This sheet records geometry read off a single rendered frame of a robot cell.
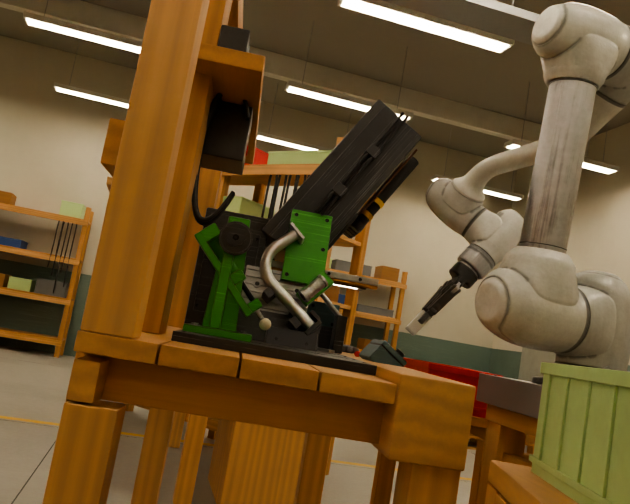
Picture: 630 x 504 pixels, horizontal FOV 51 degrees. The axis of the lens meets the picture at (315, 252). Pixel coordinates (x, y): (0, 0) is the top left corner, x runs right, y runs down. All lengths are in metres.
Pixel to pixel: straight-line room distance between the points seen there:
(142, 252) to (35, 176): 9.91
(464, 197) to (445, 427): 0.82
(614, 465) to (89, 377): 0.80
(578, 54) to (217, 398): 1.03
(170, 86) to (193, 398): 0.56
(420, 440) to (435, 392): 0.09
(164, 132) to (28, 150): 9.97
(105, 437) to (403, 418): 0.51
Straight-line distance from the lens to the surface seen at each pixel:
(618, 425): 0.86
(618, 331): 1.61
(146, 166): 1.21
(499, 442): 1.68
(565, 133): 1.55
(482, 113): 10.23
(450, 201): 1.89
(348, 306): 4.76
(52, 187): 11.01
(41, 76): 11.45
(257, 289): 1.79
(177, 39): 1.27
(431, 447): 1.23
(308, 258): 1.81
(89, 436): 1.20
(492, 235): 1.87
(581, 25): 1.59
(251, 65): 1.57
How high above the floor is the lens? 0.94
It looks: 7 degrees up
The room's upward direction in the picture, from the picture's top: 10 degrees clockwise
